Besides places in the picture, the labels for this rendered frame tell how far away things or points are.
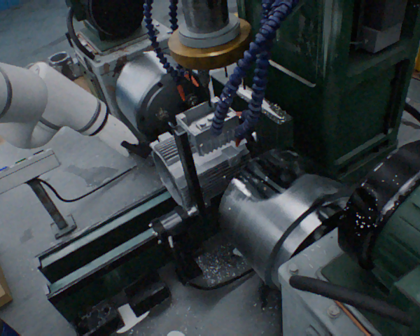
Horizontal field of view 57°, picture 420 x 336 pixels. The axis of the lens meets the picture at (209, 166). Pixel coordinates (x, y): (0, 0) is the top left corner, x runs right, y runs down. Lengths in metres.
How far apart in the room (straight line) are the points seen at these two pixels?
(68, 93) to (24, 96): 0.19
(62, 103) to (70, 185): 0.65
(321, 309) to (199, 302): 0.48
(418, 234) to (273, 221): 0.30
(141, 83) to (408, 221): 0.83
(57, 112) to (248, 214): 0.42
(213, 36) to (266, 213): 0.36
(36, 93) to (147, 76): 0.52
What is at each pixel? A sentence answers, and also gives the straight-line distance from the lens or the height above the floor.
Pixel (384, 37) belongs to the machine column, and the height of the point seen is 1.24.
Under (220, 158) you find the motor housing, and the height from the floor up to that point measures 1.06.
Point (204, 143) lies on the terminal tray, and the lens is 0.91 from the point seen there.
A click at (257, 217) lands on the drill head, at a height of 1.13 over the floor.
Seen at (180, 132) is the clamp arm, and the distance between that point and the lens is 0.73.
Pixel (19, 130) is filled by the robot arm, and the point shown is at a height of 1.34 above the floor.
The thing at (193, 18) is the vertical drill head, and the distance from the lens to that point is 0.81.
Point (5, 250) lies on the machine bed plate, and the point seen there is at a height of 0.80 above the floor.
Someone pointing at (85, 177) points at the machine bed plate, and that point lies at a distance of 1.43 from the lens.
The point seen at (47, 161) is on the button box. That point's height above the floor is 1.06.
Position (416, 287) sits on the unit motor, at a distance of 0.45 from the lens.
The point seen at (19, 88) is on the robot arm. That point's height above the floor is 1.44.
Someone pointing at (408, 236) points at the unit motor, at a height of 1.32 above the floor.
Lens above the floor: 1.69
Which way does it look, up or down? 43 degrees down
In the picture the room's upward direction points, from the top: 12 degrees counter-clockwise
